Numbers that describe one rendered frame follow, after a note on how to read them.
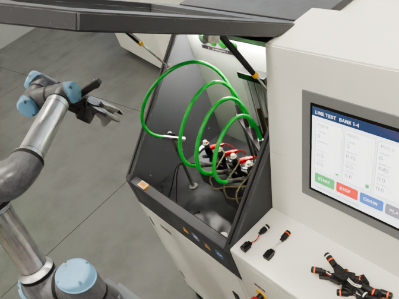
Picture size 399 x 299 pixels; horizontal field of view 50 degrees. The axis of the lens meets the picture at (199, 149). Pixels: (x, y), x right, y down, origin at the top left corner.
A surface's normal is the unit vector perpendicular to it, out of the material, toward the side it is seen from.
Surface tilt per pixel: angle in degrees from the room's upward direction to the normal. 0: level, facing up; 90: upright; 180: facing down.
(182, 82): 90
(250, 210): 90
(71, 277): 7
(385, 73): 76
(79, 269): 7
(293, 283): 0
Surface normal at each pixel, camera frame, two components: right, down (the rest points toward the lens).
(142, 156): 0.63, 0.33
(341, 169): -0.76, 0.40
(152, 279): -0.30, -0.73
